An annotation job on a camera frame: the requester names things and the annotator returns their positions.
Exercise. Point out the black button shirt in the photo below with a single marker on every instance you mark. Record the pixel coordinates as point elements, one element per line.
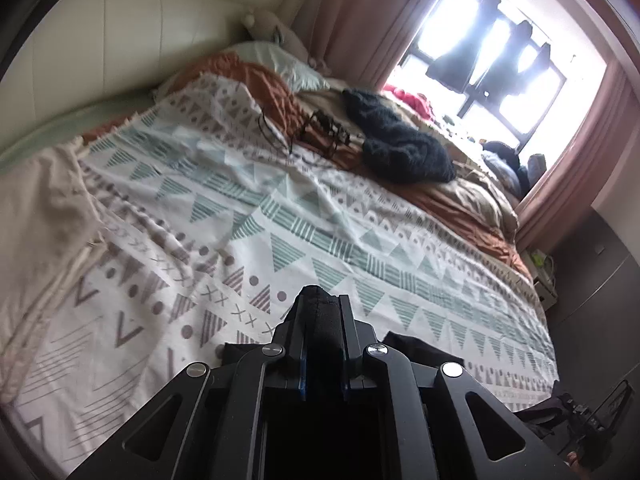
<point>324,330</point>

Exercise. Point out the white nightstand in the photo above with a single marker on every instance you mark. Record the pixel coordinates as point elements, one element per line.
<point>545,290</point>

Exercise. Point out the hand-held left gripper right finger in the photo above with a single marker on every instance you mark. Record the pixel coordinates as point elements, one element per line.
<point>352,350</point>

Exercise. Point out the cream bed sheet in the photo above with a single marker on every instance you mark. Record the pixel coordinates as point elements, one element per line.
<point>40,220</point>

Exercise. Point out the long dark hanging garment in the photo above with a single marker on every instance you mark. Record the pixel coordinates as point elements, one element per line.
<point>460,60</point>

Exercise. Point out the beige plush toy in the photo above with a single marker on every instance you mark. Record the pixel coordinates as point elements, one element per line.
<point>270,25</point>

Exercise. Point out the orange and beige duvet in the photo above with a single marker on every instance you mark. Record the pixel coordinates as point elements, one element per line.
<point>465,200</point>

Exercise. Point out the grey cushion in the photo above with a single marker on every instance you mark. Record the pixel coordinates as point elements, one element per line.
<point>536,164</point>

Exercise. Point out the white and green bag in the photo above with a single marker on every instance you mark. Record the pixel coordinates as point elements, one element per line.
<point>542,261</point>

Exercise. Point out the grey wardrobe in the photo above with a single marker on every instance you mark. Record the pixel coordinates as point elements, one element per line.
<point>595,300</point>

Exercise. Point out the cream padded headboard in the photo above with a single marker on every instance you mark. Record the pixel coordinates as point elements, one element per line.
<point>125,35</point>

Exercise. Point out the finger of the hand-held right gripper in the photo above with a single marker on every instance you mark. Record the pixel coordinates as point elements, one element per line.
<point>607,410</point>

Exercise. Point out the geometric patterned blanket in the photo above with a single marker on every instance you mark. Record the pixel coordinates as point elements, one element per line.
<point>300,210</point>

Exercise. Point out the dark knitted sweater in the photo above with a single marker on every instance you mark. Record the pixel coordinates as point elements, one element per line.
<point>400,150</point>

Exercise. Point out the dark framed window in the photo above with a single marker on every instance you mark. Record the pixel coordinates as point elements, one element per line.
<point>450,15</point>

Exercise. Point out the dark cushion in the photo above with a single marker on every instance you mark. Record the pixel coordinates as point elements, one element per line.
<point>505,170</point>

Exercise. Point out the pale green pillow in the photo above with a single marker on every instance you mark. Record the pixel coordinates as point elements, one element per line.
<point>280,60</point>

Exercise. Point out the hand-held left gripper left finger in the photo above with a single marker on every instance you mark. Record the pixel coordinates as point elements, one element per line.
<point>295,340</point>

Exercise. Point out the pink curtain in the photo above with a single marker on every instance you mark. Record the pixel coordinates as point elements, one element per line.
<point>360,20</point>
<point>575,160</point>

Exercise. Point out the small dark hanging garment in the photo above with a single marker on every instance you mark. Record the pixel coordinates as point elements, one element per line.
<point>541,57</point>

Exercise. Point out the red clothes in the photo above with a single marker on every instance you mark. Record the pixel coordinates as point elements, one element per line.
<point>415,102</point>

